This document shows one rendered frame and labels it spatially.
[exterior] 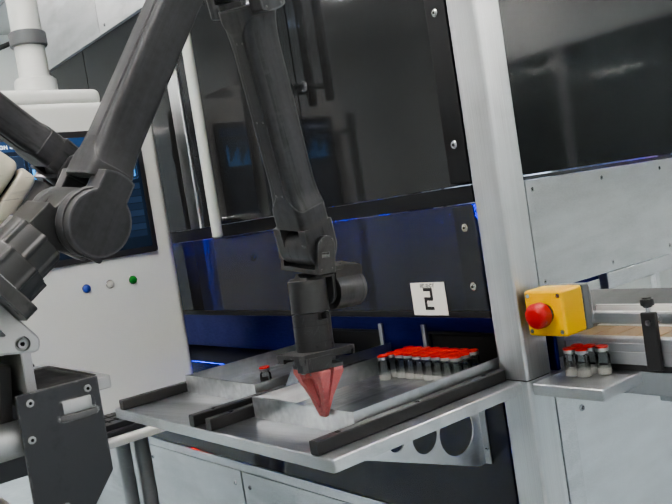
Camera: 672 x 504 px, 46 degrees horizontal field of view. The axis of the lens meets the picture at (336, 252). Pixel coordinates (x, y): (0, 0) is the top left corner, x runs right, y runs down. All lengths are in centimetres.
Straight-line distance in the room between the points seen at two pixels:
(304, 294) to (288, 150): 21
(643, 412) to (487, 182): 57
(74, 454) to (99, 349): 95
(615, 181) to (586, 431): 46
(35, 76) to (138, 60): 109
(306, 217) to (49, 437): 44
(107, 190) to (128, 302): 112
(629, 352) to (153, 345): 117
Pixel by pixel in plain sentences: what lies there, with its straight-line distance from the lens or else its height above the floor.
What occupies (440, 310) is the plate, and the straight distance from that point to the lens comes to 143.
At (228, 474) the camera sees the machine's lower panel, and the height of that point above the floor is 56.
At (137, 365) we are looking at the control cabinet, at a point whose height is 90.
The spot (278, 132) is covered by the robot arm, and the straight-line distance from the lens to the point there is 109.
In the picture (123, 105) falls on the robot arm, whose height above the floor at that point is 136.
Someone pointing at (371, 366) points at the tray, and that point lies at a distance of 152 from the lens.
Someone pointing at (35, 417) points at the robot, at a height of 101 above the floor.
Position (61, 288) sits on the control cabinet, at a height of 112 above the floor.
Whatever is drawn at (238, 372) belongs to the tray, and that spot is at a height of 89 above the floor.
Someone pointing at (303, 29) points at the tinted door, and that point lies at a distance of 166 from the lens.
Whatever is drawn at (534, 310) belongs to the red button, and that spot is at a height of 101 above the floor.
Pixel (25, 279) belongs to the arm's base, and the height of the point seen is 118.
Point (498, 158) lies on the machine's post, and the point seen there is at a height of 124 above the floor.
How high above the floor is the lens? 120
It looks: 3 degrees down
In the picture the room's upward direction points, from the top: 9 degrees counter-clockwise
